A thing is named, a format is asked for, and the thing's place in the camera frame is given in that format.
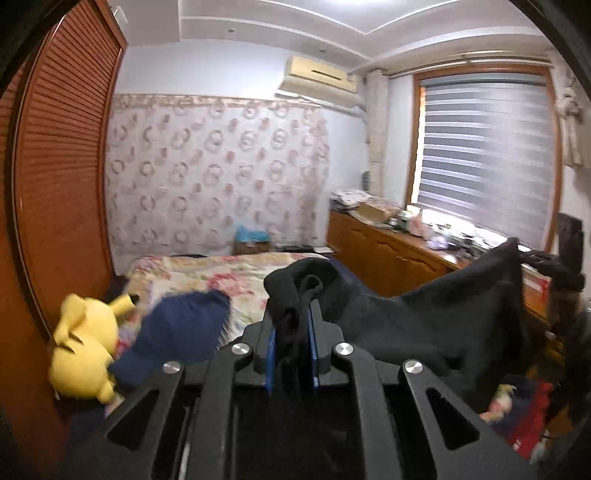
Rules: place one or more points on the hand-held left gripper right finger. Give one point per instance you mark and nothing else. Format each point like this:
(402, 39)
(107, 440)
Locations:
(314, 357)

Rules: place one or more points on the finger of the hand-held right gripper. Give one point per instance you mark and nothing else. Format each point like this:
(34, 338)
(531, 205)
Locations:
(551, 267)

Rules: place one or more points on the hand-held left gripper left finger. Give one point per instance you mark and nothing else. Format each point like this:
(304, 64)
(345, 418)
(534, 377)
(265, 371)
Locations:
(271, 355)

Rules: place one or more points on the black printed t-shirt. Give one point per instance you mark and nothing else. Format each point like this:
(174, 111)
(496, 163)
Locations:
(429, 314)

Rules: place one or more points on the navy blue garment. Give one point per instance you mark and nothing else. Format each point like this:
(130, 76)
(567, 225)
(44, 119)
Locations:
(180, 337)

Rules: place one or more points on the floral bed blanket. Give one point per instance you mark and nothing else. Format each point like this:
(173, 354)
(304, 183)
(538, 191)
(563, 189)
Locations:
(203, 277)

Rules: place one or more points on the purple packet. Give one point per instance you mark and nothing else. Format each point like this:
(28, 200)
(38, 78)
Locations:
(438, 241)

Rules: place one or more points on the blue cloth on small box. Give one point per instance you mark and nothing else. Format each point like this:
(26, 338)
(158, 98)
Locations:
(251, 237)

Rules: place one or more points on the grey zebra window blind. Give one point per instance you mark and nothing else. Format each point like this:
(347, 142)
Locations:
(487, 157)

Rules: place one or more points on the wooden sideboard cabinet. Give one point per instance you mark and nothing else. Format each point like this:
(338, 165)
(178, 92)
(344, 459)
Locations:
(406, 263)

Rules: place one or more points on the pink bag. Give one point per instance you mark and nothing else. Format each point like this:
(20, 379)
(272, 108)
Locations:
(418, 226)

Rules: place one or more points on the white hanging garment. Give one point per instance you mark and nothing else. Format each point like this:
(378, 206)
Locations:
(571, 124)

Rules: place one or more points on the cardboard box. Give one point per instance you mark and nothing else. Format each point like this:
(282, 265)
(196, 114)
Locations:
(376, 212)

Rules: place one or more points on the stack of patterned cloths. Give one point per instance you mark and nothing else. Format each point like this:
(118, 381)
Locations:
(353, 198)

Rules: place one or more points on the yellow mouse plush toy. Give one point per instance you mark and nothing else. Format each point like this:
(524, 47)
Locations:
(85, 350)

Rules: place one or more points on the circle patterned sheer curtain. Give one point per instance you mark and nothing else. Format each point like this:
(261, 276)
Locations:
(212, 175)

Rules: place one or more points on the tied beige lace curtain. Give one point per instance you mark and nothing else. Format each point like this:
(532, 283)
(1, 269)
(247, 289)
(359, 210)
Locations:
(377, 120)

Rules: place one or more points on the brown louvered wooden wardrobe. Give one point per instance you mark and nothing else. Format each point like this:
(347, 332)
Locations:
(51, 152)

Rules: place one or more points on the cream wall air conditioner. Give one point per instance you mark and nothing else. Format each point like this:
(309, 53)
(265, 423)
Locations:
(318, 78)

